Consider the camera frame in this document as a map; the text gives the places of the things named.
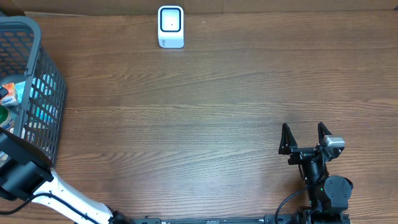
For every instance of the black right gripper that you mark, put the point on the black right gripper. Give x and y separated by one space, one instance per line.
288 145

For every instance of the green lid jar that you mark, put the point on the green lid jar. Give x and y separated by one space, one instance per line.
6 119

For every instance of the teal gum packet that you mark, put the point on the teal gum packet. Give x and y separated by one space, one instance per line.
48 112

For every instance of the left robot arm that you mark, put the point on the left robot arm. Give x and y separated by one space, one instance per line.
28 174

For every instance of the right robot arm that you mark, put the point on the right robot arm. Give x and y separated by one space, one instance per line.
328 195

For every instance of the white barcode scanner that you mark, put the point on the white barcode scanner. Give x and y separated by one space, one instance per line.
170 27

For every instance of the grey plastic shopping basket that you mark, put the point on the grey plastic shopping basket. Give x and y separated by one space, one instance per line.
25 62

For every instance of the orange snack packet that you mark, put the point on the orange snack packet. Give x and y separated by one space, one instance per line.
9 95

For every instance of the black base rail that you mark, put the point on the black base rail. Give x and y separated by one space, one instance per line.
267 219

